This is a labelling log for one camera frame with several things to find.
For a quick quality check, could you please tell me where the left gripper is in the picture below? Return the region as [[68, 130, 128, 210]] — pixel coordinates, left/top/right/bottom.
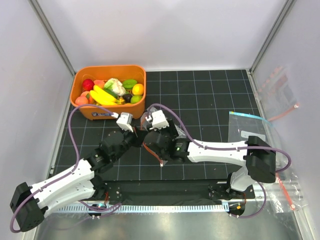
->
[[112, 123, 148, 162]]

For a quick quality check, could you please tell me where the red zipper clear bag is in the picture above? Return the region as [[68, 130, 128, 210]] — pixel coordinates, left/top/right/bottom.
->
[[140, 104, 190, 167]]

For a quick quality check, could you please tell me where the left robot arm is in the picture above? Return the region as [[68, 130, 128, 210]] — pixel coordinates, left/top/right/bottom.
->
[[9, 127, 148, 233]]

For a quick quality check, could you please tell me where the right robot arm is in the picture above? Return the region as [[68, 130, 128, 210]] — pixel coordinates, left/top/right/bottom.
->
[[143, 120, 276, 200]]

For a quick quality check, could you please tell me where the blue zipper clear bag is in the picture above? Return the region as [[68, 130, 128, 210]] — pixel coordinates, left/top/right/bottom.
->
[[227, 111, 272, 144]]

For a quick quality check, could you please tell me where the green lime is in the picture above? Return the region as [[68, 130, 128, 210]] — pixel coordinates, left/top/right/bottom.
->
[[130, 95, 143, 104]]

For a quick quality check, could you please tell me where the dark purple fruit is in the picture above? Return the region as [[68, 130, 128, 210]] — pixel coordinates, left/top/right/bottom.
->
[[122, 93, 133, 103]]

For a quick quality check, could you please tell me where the black grid mat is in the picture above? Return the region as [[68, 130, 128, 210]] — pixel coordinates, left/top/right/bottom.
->
[[49, 70, 259, 181]]

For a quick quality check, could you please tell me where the yellow lemon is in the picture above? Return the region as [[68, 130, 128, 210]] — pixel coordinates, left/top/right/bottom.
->
[[132, 83, 145, 96]]

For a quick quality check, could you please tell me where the orange plastic bin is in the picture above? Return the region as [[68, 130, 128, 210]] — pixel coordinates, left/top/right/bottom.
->
[[69, 64, 147, 121]]

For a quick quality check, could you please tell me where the yellow banana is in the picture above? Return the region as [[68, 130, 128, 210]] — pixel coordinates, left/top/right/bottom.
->
[[89, 85, 120, 106]]

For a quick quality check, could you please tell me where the green star fruit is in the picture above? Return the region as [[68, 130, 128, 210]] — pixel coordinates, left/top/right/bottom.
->
[[122, 78, 138, 89]]

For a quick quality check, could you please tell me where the green cucumber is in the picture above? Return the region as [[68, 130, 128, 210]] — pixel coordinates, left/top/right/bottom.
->
[[104, 89, 119, 99]]

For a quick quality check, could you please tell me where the cauliflower toy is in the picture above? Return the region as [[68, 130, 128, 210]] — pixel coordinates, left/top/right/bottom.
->
[[103, 78, 126, 97]]

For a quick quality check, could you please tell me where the peach upper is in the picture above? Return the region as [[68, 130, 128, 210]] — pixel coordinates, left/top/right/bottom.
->
[[93, 79, 105, 89]]

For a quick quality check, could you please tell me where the peach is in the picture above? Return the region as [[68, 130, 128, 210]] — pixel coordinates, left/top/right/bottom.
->
[[93, 79, 105, 89], [80, 91, 95, 104], [75, 96, 89, 106]]

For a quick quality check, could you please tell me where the peach middle left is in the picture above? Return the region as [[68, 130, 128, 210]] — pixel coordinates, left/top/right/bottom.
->
[[80, 91, 95, 104]]

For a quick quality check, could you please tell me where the peach front left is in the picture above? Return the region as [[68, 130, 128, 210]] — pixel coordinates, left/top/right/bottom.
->
[[75, 96, 89, 106]]

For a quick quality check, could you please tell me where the red apple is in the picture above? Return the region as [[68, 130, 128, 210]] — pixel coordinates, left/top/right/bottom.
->
[[82, 78, 95, 91]]

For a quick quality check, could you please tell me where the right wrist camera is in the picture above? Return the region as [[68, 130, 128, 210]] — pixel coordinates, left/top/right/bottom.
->
[[145, 110, 169, 130]]

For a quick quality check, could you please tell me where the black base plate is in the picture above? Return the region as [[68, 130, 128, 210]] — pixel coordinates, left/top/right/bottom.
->
[[80, 179, 256, 206]]

